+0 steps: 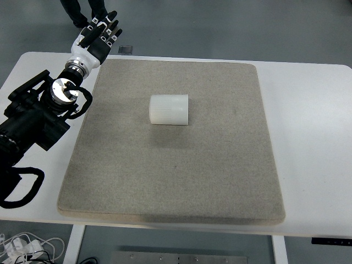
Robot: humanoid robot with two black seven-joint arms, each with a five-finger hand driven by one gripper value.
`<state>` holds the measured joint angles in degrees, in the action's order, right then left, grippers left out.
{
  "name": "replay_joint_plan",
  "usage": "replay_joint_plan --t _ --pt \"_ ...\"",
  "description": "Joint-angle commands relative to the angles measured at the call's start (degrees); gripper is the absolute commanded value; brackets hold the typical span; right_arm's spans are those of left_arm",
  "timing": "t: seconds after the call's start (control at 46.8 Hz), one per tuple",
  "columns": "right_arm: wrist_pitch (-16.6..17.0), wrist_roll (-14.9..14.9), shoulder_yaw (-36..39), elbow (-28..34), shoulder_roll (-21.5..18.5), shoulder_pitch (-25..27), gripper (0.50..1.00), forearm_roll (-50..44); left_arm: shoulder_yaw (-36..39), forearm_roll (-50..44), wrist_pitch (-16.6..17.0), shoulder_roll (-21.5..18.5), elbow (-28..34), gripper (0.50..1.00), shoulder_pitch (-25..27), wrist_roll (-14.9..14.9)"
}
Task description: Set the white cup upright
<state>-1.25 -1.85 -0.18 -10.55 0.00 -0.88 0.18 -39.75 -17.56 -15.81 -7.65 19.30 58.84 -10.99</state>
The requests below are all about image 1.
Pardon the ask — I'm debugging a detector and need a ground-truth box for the white and black hand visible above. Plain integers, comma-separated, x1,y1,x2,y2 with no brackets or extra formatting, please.
70,10,123,69

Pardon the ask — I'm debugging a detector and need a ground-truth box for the white ribbed cup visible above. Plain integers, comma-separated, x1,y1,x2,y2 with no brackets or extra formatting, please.
148,93,190,126

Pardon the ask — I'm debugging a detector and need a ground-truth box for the person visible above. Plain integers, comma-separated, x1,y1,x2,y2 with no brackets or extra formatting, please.
59,0,109,28

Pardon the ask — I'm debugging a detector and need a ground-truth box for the beige felt mat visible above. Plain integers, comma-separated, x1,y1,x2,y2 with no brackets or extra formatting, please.
57,58,287,227

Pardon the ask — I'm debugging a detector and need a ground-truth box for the white table leg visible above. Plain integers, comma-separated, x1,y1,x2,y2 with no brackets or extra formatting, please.
271,235,289,264
64,224,86,264

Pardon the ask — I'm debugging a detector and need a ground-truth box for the grey metal plate with screws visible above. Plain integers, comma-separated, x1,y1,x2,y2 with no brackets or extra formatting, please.
109,250,248,264

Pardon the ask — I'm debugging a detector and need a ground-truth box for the black table control panel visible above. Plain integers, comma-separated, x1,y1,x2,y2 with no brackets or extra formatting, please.
311,236,352,245

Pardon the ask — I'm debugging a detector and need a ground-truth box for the white power strip with cables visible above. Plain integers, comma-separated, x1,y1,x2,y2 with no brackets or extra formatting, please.
0,232,65,264

